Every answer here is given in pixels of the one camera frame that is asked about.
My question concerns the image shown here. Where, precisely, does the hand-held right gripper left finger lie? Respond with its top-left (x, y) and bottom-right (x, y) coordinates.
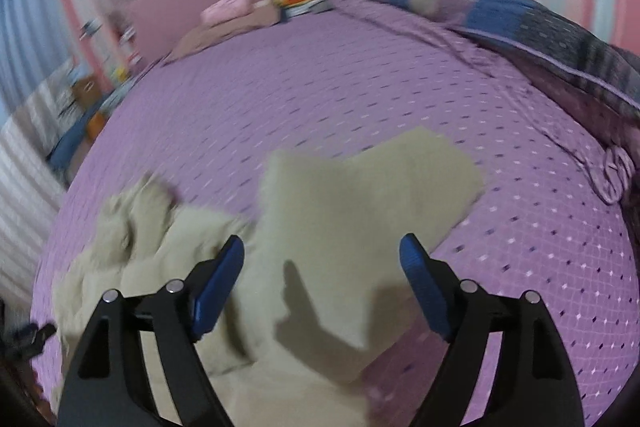
top-left (57, 235), bottom-right (246, 427)

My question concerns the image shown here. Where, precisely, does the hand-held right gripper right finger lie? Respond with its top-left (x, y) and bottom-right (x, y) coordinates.
top-left (398, 233), bottom-right (587, 427)

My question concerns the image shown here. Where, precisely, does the beige garment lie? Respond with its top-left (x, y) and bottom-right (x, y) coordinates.
top-left (52, 126), bottom-right (487, 427)

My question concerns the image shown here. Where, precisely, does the silvery white curtain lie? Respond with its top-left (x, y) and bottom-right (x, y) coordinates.
top-left (0, 57), bottom-right (73, 305)

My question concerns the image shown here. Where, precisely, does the blue cloth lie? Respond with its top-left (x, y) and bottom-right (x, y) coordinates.
top-left (46, 116), bottom-right (103, 174)

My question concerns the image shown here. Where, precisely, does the purple dotted bedspread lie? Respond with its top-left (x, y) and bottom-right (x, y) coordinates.
top-left (30, 0), bottom-right (637, 427)

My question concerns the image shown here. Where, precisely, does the cardboard box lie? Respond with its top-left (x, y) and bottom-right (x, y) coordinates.
top-left (69, 74), bottom-right (102, 108)

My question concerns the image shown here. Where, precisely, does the brown pillow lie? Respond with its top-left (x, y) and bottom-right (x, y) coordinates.
top-left (164, 4), bottom-right (287, 64)

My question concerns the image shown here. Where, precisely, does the pink plush pillow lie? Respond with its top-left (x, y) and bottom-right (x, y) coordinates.
top-left (200, 0), bottom-right (254, 24)

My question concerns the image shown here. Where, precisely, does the blue grey striped quilt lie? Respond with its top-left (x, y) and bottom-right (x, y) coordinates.
top-left (334, 0), bottom-right (640, 125)

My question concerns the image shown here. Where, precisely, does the blue curtain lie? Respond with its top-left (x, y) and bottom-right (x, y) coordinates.
top-left (0, 0), bottom-right (78, 120)

